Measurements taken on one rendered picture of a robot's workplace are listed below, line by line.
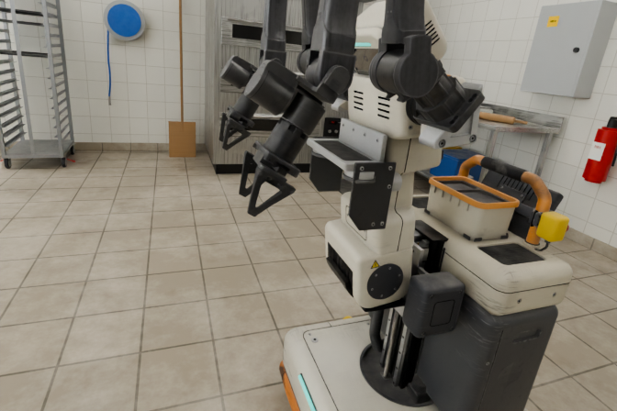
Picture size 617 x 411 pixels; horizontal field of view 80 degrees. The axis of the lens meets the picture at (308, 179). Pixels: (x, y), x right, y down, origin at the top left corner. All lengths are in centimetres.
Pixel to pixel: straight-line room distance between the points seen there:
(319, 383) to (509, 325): 60
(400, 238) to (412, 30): 50
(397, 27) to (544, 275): 71
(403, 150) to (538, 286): 47
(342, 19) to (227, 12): 325
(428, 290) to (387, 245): 14
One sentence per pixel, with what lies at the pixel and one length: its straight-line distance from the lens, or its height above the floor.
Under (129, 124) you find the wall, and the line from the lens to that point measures 490.
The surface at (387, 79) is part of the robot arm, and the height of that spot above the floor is 122.
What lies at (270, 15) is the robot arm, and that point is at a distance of 102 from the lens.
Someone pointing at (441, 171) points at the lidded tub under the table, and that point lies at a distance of 392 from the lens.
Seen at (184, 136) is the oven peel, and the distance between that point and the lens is 463.
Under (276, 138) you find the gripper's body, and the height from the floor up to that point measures 112.
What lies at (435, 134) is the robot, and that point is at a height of 113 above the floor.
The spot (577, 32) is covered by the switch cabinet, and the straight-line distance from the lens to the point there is 371.
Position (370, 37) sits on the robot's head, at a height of 130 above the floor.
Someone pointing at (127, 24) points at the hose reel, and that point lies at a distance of 467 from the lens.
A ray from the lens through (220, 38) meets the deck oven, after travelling 382.
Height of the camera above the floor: 124
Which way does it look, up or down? 18 degrees down
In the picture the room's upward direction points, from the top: 6 degrees clockwise
